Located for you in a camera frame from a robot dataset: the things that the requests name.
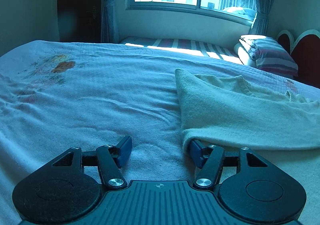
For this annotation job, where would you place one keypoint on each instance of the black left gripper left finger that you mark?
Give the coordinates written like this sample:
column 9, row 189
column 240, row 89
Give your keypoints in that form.
column 72, row 184

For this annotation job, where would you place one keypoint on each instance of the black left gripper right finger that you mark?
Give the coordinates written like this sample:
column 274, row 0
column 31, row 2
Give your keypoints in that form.
column 244, row 188

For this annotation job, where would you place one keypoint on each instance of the cream knitted sweater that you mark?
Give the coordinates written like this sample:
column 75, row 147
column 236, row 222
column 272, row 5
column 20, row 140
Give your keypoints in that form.
column 232, row 112

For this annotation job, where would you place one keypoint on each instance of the floral light bed sheet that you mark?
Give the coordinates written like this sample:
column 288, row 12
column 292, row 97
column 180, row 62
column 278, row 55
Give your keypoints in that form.
column 58, row 95

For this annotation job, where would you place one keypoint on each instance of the striped folded pillow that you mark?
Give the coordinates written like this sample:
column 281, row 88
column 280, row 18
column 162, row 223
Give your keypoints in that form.
column 265, row 53

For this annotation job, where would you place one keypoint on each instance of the striped mattress by window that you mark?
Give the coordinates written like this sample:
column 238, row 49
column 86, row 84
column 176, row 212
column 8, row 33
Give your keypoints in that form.
column 191, row 47

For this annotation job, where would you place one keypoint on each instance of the red white scalloped headboard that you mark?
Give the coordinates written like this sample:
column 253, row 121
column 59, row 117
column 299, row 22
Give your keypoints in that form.
column 305, row 51

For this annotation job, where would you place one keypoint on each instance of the dark wooden door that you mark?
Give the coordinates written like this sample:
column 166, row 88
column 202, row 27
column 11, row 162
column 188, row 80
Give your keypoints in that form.
column 79, row 20

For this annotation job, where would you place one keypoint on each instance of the left blue curtain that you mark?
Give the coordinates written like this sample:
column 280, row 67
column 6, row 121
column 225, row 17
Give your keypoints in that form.
column 109, row 28

